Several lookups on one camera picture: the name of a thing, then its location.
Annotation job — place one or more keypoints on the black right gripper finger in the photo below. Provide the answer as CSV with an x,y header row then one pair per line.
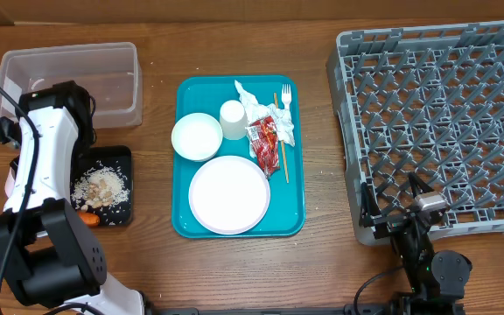
x,y
369,206
417,185

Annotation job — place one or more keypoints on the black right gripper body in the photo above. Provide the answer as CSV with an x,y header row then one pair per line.
x,y
388,225

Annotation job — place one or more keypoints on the white bowl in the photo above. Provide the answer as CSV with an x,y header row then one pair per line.
x,y
197,137

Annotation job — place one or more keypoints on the rice and peanut leftovers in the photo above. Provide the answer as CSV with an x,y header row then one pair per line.
x,y
98,188

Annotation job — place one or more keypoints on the pink bowl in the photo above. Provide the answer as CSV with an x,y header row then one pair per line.
x,y
10,183

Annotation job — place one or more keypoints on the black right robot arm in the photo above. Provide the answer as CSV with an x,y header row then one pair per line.
x,y
437,279

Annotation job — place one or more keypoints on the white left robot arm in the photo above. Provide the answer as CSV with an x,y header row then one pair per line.
x,y
48,255

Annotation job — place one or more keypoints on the grey dishwasher rack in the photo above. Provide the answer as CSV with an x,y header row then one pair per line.
x,y
427,100

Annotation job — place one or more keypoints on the black food waste tray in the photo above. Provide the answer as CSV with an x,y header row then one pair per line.
x,y
118,157

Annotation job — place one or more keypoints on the teal plastic tray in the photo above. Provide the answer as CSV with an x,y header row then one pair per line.
x,y
285,215

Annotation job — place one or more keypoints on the wooden chopstick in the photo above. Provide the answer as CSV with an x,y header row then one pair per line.
x,y
282,145

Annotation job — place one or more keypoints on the red snack wrapper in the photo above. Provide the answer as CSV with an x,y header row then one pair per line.
x,y
262,136

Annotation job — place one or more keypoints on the pink plate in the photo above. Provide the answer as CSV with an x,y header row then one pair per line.
x,y
229,195

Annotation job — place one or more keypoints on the white plastic fork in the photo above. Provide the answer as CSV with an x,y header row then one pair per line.
x,y
286,96

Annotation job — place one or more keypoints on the crumpled white napkin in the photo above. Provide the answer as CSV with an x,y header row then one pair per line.
x,y
255,111

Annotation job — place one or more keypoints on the white upturned cup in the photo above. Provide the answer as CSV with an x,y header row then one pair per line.
x,y
233,120

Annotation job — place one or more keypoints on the orange carrot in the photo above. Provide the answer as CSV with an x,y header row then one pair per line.
x,y
90,219

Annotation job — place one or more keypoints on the clear plastic bin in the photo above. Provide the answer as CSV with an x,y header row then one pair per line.
x,y
110,72

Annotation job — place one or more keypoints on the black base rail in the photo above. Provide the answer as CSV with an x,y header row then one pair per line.
x,y
348,309

